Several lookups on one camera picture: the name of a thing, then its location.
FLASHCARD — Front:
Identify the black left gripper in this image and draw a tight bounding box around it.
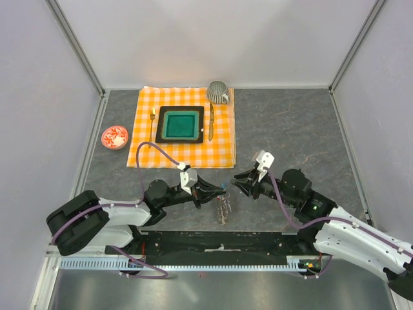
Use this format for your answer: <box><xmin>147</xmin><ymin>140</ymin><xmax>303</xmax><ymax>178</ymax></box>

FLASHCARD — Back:
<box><xmin>160</xmin><ymin>174</ymin><xmax>227</xmax><ymax>209</ymax></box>

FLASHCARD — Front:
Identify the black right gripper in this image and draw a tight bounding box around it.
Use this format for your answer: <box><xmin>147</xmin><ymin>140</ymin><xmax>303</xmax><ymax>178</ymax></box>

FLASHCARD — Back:
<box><xmin>230</xmin><ymin>166</ymin><xmax>297</xmax><ymax>207</ymax></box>

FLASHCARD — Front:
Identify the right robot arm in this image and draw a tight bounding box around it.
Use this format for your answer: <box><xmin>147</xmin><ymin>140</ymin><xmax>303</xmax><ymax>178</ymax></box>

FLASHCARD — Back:
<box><xmin>231</xmin><ymin>167</ymin><xmax>412</xmax><ymax>300</ymax></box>

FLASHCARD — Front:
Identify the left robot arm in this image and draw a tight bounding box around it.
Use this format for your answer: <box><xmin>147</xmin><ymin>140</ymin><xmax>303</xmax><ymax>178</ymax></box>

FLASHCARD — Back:
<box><xmin>46</xmin><ymin>176</ymin><xmax>226</xmax><ymax>256</ymax></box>

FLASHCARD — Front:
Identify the yellow checkered cloth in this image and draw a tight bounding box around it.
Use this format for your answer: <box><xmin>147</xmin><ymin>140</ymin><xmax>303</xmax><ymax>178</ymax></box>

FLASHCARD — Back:
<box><xmin>126</xmin><ymin>86</ymin><xmax>236</xmax><ymax>169</ymax></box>

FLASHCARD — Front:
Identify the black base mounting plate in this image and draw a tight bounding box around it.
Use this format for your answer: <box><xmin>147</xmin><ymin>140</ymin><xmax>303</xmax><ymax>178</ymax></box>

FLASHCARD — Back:
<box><xmin>121</xmin><ymin>231</ymin><xmax>319</xmax><ymax>263</ymax></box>

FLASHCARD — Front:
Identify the black teal square plate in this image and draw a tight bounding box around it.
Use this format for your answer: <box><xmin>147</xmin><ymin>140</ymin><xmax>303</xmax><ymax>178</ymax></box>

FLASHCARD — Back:
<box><xmin>155</xmin><ymin>106</ymin><xmax>205</xmax><ymax>144</ymax></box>

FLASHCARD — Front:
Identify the gold knife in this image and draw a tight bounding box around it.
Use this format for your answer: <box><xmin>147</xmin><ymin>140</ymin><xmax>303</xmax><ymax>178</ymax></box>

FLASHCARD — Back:
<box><xmin>208</xmin><ymin>103</ymin><xmax>215</xmax><ymax>141</ymax></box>

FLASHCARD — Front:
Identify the gold fork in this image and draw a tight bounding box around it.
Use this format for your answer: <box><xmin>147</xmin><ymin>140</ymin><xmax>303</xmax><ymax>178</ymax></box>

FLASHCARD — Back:
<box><xmin>148</xmin><ymin>107</ymin><xmax>156</xmax><ymax>149</ymax></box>

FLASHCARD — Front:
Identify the grey striped mug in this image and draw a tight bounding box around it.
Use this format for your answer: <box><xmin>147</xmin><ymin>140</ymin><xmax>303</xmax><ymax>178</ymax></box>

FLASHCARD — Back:
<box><xmin>206</xmin><ymin>81</ymin><xmax>230</xmax><ymax>105</ymax></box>

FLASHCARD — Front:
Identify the red white patterned bowl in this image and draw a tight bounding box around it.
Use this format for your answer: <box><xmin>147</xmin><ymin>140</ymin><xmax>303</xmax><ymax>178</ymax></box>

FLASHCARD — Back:
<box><xmin>101</xmin><ymin>125</ymin><xmax>128</xmax><ymax>150</ymax></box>

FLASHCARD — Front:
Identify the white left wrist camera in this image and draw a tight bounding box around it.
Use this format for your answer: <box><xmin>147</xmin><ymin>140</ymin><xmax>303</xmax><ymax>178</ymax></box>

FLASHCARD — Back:
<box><xmin>177</xmin><ymin>162</ymin><xmax>198</xmax><ymax>195</ymax></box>

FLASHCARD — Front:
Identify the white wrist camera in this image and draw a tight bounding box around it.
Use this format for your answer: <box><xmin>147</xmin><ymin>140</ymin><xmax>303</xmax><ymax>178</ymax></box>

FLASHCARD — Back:
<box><xmin>177</xmin><ymin>162</ymin><xmax>198</xmax><ymax>195</ymax></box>
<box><xmin>252</xmin><ymin>150</ymin><xmax>274</xmax><ymax>174</ymax></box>

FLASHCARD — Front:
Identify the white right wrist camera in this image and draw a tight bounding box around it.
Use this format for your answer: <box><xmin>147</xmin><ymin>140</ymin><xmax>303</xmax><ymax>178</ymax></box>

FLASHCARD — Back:
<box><xmin>252</xmin><ymin>150</ymin><xmax>274</xmax><ymax>174</ymax></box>

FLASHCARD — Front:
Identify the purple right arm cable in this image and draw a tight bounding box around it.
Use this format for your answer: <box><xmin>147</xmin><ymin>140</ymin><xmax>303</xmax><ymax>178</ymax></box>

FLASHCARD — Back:
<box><xmin>266</xmin><ymin>167</ymin><xmax>413</xmax><ymax>280</ymax></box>

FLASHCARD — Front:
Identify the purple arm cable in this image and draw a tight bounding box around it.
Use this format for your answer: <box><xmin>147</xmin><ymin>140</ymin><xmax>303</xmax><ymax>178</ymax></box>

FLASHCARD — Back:
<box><xmin>51</xmin><ymin>141</ymin><xmax>190</xmax><ymax>279</ymax></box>
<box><xmin>266</xmin><ymin>167</ymin><xmax>413</xmax><ymax>280</ymax></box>

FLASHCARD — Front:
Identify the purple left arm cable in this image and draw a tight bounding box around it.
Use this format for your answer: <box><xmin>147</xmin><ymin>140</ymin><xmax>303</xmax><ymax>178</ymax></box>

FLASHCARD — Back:
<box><xmin>51</xmin><ymin>141</ymin><xmax>190</xmax><ymax>279</ymax></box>

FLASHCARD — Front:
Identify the grey slotted cable duct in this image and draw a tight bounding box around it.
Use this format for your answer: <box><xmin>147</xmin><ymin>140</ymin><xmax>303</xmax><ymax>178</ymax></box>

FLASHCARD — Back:
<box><xmin>59</xmin><ymin>254</ymin><xmax>308</xmax><ymax>273</ymax></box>

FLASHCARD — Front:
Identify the aluminium corner post left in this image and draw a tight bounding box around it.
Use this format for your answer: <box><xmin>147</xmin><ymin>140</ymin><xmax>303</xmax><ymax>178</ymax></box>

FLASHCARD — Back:
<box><xmin>45</xmin><ymin>0</ymin><xmax>107</xmax><ymax>98</ymax></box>

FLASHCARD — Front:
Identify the aluminium corner post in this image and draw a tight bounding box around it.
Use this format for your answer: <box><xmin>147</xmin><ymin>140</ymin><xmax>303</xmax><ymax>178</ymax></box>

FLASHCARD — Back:
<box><xmin>45</xmin><ymin>0</ymin><xmax>107</xmax><ymax>98</ymax></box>
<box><xmin>328</xmin><ymin>0</ymin><xmax>388</xmax><ymax>94</ymax></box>

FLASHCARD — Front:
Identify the aluminium corner post right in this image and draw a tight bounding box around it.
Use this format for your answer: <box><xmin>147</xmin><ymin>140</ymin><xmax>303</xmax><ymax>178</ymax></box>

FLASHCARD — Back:
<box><xmin>328</xmin><ymin>0</ymin><xmax>388</xmax><ymax>94</ymax></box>

